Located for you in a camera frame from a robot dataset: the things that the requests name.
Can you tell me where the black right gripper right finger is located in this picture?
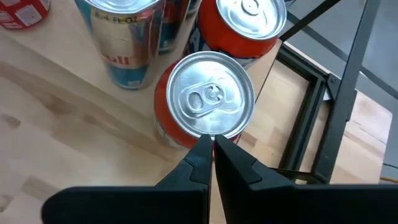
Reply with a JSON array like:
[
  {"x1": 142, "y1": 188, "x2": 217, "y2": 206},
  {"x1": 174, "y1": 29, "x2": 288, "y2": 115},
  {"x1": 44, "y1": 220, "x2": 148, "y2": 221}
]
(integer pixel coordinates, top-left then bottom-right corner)
[{"x1": 214, "y1": 134, "x2": 398, "y2": 224}]

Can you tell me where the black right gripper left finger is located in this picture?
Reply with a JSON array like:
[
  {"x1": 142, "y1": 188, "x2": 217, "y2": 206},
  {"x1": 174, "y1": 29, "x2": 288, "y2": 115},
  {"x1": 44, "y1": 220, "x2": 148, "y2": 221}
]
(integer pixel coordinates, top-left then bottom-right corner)
[{"x1": 41, "y1": 134, "x2": 213, "y2": 224}]

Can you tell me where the red soda can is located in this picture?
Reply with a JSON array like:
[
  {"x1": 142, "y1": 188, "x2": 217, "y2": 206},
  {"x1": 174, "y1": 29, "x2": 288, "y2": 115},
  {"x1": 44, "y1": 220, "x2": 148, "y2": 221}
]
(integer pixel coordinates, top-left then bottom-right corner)
[{"x1": 153, "y1": 50, "x2": 256, "y2": 150}]

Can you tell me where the red Fanta can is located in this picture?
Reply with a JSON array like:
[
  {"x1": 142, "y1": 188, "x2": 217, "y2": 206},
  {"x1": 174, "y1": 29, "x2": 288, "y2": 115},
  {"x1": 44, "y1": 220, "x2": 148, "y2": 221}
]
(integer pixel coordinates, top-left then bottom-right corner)
[{"x1": 183, "y1": 0, "x2": 287, "y2": 69}]

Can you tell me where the red Star Wars Coca-Cola can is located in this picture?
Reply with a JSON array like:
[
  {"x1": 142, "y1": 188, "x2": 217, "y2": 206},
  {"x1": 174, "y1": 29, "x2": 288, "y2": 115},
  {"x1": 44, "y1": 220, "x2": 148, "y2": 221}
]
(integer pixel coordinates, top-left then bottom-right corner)
[{"x1": 0, "y1": 0, "x2": 51, "y2": 31}]

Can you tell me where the black table rig frame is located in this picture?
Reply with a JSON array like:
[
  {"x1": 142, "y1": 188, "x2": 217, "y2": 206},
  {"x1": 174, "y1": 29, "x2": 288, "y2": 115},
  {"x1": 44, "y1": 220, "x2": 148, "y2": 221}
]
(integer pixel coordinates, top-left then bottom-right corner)
[{"x1": 273, "y1": 43, "x2": 331, "y2": 185}]

